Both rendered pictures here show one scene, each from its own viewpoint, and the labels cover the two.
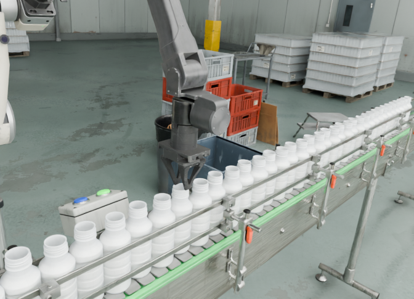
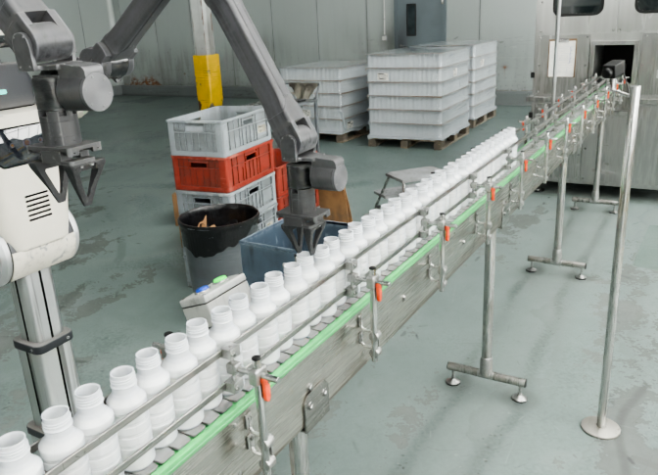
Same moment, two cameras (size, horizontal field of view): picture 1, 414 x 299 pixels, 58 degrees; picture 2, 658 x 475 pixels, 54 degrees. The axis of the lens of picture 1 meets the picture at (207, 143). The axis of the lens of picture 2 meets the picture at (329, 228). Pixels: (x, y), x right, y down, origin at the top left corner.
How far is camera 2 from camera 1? 61 cm
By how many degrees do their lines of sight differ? 10
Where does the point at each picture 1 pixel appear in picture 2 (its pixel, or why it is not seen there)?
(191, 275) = (330, 344)
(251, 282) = (364, 406)
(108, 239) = (258, 308)
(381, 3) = not seen: outside the picture
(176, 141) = (297, 206)
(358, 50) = (437, 71)
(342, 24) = (405, 34)
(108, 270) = (261, 340)
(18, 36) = not seen: outside the picture
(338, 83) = (418, 123)
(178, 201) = (305, 268)
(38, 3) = not seen: hidden behind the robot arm
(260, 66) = not seen: hidden behind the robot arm
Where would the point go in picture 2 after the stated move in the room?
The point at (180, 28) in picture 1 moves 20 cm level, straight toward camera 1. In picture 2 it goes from (286, 97) to (311, 109)
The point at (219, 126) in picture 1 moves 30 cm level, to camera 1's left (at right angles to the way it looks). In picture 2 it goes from (340, 182) to (191, 196)
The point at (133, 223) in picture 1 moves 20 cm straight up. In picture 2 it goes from (273, 292) to (265, 198)
